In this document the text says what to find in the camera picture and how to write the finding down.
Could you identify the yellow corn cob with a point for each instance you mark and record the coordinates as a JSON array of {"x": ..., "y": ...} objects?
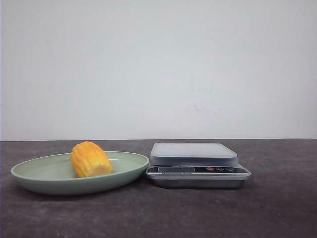
[{"x": 89, "y": 160}]

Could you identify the silver digital kitchen scale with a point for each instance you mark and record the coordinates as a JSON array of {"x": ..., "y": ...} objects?
[{"x": 195, "y": 165}]

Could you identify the light green plate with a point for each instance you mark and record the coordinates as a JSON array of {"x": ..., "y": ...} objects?
[{"x": 54, "y": 174}]

